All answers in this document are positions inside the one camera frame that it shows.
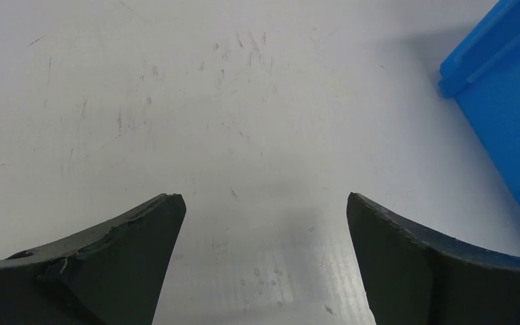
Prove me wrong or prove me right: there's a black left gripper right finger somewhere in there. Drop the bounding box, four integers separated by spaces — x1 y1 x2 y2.
347 193 520 324

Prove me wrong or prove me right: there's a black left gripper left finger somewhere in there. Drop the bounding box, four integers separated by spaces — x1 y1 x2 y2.
0 194 186 324

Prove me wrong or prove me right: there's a blue plastic bin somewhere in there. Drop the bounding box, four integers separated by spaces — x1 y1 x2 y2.
439 1 520 206

